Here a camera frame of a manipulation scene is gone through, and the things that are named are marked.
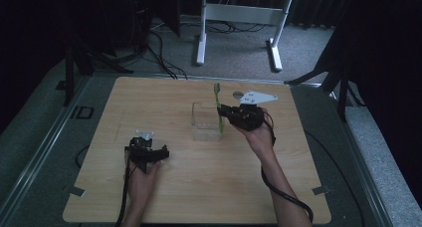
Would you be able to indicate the metal floor rail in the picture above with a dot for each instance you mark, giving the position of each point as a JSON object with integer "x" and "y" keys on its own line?
{"x": 36, "y": 150}
{"x": 361, "y": 167}

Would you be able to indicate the clear plastic container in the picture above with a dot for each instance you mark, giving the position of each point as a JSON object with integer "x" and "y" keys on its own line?
{"x": 205, "y": 120}

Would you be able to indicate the grey tape piece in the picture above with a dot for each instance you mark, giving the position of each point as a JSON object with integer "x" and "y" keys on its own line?
{"x": 77, "y": 191}
{"x": 321, "y": 189}

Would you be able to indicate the green toothbrush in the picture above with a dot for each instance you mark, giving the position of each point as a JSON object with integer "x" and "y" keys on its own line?
{"x": 217, "y": 94}

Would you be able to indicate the white desk frame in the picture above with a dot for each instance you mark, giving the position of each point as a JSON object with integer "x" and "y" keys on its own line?
{"x": 242, "y": 14}

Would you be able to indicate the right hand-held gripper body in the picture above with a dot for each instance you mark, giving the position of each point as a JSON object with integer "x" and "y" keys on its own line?
{"x": 249, "y": 115}

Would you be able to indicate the person's left hand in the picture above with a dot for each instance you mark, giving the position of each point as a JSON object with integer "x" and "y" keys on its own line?
{"x": 142, "y": 182}

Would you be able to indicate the person's right hand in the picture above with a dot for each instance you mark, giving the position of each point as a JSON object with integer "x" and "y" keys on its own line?
{"x": 262, "y": 139}

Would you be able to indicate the black tripod stand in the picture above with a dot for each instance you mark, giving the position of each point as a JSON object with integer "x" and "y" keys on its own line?
{"x": 71, "y": 74}
{"x": 341, "y": 94}

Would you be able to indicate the black curtain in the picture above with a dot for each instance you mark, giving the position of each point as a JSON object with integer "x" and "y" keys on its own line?
{"x": 388, "y": 54}
{"x": 33, "y": 38}

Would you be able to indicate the grey round table grommet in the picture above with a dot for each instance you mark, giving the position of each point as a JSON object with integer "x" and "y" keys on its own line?
{"x": 237, "y": 94}

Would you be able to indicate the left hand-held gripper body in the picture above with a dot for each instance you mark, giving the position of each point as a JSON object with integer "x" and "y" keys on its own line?
{"x": 141, "y": 152}

